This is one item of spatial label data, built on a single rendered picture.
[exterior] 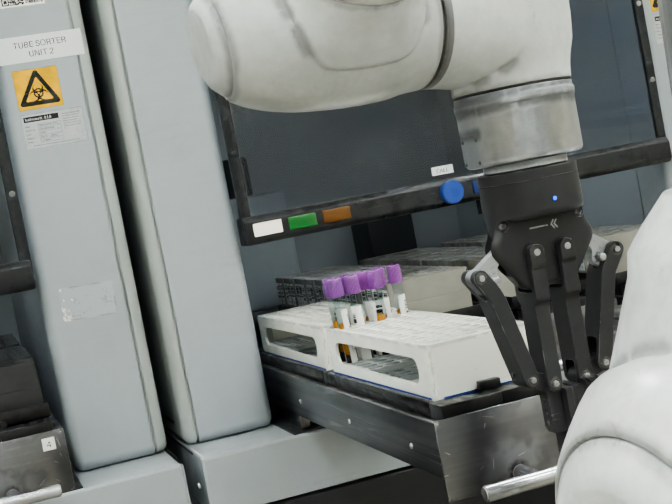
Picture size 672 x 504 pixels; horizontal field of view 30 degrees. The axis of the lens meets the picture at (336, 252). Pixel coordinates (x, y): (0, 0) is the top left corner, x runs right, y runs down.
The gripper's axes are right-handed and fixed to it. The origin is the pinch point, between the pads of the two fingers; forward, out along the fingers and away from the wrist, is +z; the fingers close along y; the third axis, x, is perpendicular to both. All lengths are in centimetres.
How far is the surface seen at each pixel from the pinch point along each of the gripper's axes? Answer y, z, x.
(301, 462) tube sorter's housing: 8, 10, -57
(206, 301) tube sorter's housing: 13, -10, -66
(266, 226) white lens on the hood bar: 5, -18, -63
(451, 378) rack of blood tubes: 3.1, -3.2, -15.1
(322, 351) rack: 5.0, -3.6, -47.5
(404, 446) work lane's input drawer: 6.7, 2.7, -20.3
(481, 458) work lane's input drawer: 3.2, 3.4, -11.5
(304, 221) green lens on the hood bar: 0, -18, -63
